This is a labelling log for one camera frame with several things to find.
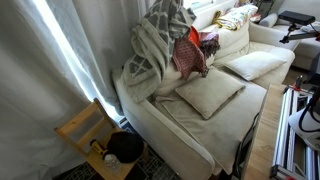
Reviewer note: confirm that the white and grey patterned blanket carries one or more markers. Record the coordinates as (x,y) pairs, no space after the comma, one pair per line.
(150,60)

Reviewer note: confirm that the beige fabric sofa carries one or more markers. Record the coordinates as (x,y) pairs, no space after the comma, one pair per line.
(216,133)

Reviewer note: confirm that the floral yellow blanket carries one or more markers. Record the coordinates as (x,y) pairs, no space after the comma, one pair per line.
(236,18)

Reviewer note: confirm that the red white patterned cloth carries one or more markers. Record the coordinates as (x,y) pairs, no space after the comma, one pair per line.
(188,56)

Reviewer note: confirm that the large beige cushion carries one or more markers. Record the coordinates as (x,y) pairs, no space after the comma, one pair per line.
(210,91)

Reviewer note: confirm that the red woven hat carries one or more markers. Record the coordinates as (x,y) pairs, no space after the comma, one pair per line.
(194,36)

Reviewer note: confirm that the black round hat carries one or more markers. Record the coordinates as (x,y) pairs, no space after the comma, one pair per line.
(125,146)

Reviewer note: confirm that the dark fringed scarf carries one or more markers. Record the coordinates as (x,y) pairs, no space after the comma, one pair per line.
(210,45)

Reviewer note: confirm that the white curtain panel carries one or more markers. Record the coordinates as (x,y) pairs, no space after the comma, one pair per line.
(26,83)
(106,30)

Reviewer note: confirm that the yellow black hand tool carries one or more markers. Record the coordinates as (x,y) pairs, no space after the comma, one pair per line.
(96,146)

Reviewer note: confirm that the small wooden side table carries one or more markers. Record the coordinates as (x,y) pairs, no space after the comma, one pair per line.
(80,118)

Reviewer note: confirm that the clear glass jar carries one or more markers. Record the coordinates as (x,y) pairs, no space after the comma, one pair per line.
(111,161)

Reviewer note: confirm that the small beige cushion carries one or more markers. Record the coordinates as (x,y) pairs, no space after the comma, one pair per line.
(253,65)

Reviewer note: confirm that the red black clamp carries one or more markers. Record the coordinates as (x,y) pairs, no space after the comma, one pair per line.
(298,83)

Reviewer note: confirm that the aluminium frame rig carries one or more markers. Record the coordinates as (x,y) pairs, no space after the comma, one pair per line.
(283,156)

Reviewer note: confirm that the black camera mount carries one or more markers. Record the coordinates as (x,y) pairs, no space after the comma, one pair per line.
(296,17)

